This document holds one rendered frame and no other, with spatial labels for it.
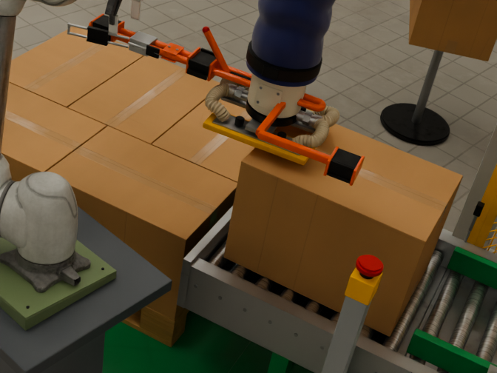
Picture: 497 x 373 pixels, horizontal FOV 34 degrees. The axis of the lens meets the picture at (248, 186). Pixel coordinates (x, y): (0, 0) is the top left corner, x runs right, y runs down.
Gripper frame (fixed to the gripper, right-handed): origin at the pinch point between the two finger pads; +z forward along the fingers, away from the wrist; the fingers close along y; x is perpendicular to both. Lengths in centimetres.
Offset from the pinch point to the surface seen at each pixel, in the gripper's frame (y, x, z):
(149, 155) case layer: 18, -3, 61
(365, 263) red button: -52, -102, 14
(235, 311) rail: -33, -65, 67
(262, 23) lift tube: -7, -49, -19
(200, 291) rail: -33, -52, 66
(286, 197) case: -19, -70, 28
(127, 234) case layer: -16, -15, 71
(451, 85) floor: 263, -83, 117
